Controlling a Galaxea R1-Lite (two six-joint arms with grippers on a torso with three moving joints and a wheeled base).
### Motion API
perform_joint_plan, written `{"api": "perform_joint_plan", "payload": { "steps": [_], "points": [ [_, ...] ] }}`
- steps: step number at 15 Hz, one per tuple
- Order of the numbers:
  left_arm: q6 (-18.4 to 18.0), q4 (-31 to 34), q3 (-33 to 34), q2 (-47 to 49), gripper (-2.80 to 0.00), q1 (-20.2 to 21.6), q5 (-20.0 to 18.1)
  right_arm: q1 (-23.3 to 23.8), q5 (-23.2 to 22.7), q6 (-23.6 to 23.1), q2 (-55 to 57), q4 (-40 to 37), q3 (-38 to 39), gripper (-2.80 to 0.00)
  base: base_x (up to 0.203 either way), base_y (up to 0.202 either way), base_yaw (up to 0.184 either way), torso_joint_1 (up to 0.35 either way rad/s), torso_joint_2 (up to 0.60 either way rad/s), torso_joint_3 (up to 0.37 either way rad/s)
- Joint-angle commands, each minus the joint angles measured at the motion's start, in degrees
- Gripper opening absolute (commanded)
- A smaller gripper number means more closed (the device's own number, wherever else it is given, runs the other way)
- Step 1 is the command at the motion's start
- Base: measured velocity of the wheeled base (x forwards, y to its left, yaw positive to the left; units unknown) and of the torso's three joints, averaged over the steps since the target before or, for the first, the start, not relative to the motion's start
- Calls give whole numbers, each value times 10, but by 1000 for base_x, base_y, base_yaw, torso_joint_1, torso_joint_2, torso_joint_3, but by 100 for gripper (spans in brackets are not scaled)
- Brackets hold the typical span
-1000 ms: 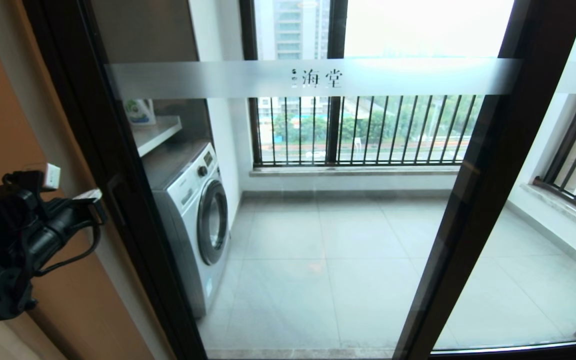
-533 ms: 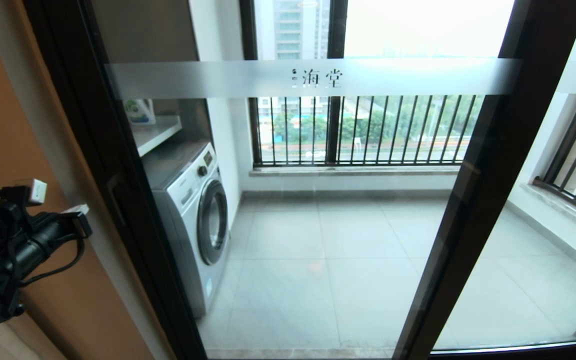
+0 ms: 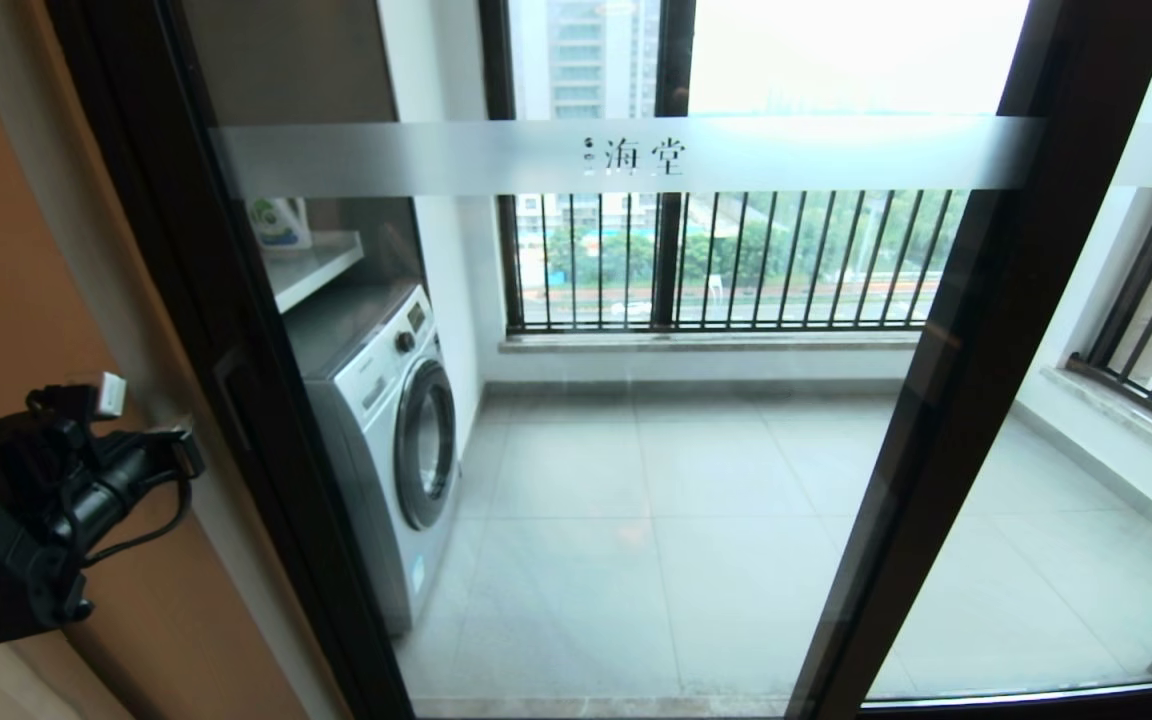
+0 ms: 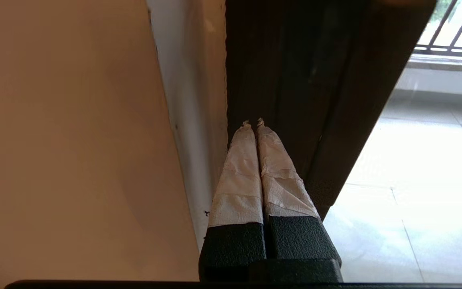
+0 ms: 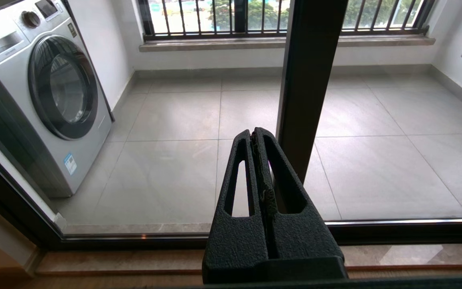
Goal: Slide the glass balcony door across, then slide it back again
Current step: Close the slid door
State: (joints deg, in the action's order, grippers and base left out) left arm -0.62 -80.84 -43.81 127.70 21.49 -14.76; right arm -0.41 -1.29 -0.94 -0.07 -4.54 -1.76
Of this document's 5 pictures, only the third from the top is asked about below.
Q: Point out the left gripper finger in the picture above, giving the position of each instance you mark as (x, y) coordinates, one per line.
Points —
(164, 438)
(186, 460)

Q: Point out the dark brown niche panel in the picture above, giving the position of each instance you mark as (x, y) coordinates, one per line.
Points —
(296, 60)

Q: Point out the long stone window sill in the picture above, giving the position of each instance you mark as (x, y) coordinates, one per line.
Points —
(716, 342)

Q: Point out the white detergent bottle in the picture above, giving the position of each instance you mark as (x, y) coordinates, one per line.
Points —
(281, 222)

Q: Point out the short stone window sill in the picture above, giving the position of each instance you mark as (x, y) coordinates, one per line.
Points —
(1136, 425)

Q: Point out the dark outer door frame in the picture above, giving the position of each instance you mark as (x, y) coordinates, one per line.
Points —
(121, 200)

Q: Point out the long black window railing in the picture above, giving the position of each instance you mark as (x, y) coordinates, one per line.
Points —
(736, 324)

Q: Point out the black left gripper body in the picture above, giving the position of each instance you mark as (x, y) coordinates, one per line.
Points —
(76, 480)

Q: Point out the black window frame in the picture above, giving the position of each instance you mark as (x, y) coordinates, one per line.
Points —
(673, 60)

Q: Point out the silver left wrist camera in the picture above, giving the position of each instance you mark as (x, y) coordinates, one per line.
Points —
(108, 395)

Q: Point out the short black window railing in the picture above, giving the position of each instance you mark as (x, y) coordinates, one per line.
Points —
(1136, 285)

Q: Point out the white shelf board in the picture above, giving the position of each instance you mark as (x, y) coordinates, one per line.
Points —
(316, 268)

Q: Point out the silver front-load washing machine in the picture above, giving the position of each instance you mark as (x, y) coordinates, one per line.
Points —
(376, 400)

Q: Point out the grey high-rise building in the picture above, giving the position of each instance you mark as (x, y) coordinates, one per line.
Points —
(581, 60)

